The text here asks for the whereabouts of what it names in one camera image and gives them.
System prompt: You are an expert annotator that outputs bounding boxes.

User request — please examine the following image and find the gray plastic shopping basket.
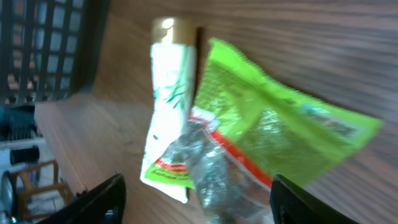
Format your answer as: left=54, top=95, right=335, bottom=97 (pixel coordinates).
left=1, top=0, right=111, bottom=107

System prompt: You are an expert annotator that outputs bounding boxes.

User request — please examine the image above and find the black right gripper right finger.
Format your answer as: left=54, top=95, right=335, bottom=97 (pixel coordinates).
left=270, top=174, right=358, bottom=224

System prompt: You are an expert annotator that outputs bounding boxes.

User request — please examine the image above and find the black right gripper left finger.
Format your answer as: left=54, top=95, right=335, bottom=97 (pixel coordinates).
left=38, top=174, right=126, bottom=224

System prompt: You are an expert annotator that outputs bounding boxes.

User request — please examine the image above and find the green snack bag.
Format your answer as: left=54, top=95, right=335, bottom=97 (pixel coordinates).
left=145, top=39, right=382, bottom=223

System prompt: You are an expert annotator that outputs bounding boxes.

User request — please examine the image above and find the white tube with gold cap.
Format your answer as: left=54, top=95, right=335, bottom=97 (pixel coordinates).
left=140, top=17, right=197, bottom=203

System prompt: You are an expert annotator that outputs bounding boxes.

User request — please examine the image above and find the wooden chair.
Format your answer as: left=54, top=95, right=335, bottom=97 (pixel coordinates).
left=10, top=159, right=74, bottom=221

